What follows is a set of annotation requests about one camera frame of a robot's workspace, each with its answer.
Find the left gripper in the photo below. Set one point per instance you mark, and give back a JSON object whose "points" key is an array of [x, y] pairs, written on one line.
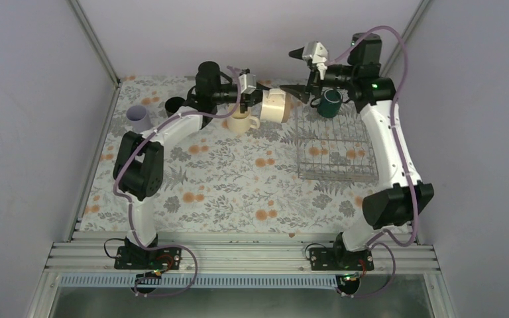
{"points": [[250, 99]]}

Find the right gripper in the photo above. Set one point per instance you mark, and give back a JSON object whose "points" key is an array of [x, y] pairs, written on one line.
{"points": [[301, 91]]}

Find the beige white mug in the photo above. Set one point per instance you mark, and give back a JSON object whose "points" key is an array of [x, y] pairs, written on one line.
{"points": [[276, 106]]}

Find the cream ribbed mug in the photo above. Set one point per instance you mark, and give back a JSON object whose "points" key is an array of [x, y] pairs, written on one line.
{"points": [[240, 123]]}

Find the dark green mug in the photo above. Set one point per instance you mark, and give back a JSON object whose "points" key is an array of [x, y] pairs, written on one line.
{"points": [[328, 103]]}

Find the black mug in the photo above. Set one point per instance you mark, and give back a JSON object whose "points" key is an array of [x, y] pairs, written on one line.
{"points": [[173, 104]]}

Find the metal wire dish rack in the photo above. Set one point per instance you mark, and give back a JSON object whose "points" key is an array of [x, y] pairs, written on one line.
{"points": [[337, 149]]}

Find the lilac plastic cup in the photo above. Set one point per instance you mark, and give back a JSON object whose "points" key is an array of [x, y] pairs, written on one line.
{"points": [[139, 118]]}

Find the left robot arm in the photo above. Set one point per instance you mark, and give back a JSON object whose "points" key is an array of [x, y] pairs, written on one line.
{"points": [[139, 167]]}

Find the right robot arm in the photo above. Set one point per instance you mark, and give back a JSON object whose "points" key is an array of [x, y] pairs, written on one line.
{"points": [[402, 195]]}

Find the floral table mat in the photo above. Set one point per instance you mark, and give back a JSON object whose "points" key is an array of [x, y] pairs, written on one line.
{"points": [[222, 182]]}

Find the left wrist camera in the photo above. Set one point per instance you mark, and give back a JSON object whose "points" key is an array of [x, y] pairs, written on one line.
{"points": [[247, 82]]}

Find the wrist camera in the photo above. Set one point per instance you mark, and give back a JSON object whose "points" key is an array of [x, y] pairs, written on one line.
{"points": [[247, 82], [316, 55]]}

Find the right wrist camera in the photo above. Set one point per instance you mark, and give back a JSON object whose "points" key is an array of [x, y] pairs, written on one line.
{"points": [[316, 55]]}

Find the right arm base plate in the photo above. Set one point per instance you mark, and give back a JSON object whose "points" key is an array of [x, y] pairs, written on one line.
{"points": [[328, 259]]}

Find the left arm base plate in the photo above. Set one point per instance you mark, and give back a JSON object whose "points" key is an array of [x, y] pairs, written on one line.
{"points": [[137, 259]]}

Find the aluminium front rail frame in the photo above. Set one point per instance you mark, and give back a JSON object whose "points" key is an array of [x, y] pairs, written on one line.
{"points": [[244, 260]]}

